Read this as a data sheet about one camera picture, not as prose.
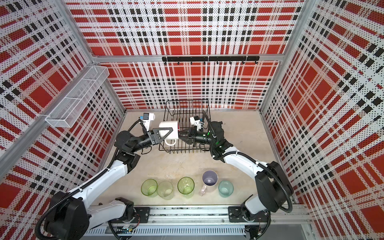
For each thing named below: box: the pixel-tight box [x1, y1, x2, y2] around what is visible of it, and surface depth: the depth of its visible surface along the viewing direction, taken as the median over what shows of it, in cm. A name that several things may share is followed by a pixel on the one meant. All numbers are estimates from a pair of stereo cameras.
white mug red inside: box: [159, 121, 180, 146], surface depth 63 cm
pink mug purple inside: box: [199, 169, 219, 197], surface depth 78 cm
